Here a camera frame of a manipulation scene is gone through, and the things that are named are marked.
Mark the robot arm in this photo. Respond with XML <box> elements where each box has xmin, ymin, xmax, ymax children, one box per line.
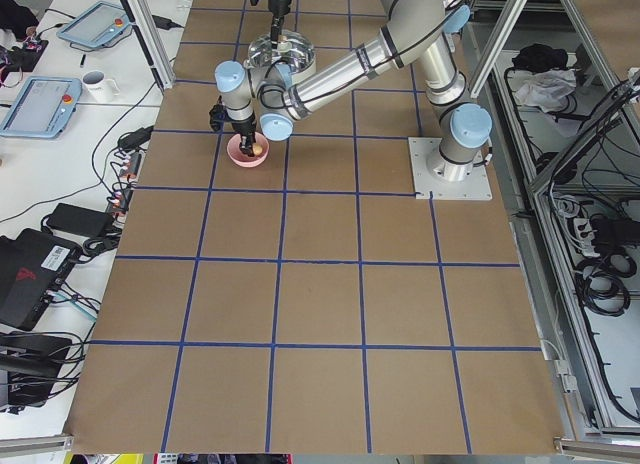
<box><xmin>249</xmin><ymin>0</ymin><xmax>292</xmax><ymax>50</ymax></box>
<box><xmin>209</xmin><ymin>0</ymin><xmax>492</xmax><ymax>182</ymax></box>

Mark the teach pendant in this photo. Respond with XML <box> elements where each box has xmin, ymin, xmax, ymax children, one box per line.
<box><xmin>1</xmin><ymin>76</ymin><xmax>82</xmax><ymax>139</ymax></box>
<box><xmin>57</xmin><ymin>1</ymin><xmax>131</xmax><ymax>50</ymax></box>

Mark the black power brick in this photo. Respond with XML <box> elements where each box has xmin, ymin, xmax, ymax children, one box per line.
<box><xmin>41</xmin><ymin>203</ymin><xmax>114</xmax><ymax>237</ymax></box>

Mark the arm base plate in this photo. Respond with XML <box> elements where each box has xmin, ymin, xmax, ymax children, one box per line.
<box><xmin>407</xmin><ymin>137</ymin><xmax>493</xmax><ymax>201</ymax></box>

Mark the white mug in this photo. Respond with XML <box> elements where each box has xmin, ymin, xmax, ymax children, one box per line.
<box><xmin>82</xmin><ymin>70</ymin><xmax>120</xmax><ymax>104</ymax></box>

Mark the black device bottom left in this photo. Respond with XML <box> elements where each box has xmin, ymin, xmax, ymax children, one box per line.
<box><xmin>1</xmin><ymin>332</ymin><xmax>74</xmax><ymax>414</ymax></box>

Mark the black cloth heap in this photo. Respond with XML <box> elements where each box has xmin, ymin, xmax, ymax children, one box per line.
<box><xmin>512</xmin><ymin>43</ymin><xmax>568</xmax><ymax>73</ymax></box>

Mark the glass pot lid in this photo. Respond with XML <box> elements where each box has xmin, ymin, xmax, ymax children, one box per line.
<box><xmin>247</xmin><ymin>31</ymin><xmax>317</xmax><ymax>69</ymax></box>

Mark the mint green pot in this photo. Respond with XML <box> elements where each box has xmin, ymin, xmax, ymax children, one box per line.
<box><xmin>243</xmin><ymin>31</ymin><xmax>318</xmax><ymax>88</ymax></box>

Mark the aluminium cage frame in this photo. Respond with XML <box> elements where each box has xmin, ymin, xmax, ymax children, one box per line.
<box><xmin>465</xmin><ymin>0</ymin><xmax>639</xmax><ymax>463</ymax></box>

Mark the teach pendant far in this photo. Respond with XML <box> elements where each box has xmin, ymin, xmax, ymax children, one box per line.
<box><xmin>57</xmin><ymin>1</ymin><xmax>131</xmax><ymax>50</ymax></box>

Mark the teach pendant near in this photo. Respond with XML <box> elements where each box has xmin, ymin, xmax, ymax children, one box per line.
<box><xmin>1</xmin><ymin>76</ymin><xmax>82</xmax><ymax>139</ymax></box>

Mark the white cloth heap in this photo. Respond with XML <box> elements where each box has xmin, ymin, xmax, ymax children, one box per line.
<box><xmin>514</xmin><ymin>69</ymin><xmax>580</xmax><ymax>137</ymax></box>

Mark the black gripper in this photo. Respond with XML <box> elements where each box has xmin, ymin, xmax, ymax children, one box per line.
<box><xmin>209</xmin><ymin>97</ymin><xmax>256</xmax><ymax>157</ymax></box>
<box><xmin>249</xmin><ymin>0</ymin><xmax>292</xmax><ymax>49</ymax></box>

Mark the power strip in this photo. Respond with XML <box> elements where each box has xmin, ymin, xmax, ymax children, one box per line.
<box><xmin>106</xmin><ymin>150</ymin><xmax>144</xmax><ymax>219</ymax></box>

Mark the aluminium frame post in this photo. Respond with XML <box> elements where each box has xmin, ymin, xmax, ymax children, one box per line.
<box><xmin>119</xmin><ymin>0</ymin><xmax>176</xmax><ymax>92</ymax></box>

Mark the pink bowl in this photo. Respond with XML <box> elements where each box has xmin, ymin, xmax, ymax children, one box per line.
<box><xmin>226</xmin><ymin>133</ymin><xmax>270</xmax><ymax>168</ymax></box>

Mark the black power adapter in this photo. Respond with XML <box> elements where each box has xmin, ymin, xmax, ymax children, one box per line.
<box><xmin>152</xmin><ymin>15</ymin><xmax>181</xmax><ymax>30</ymax></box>

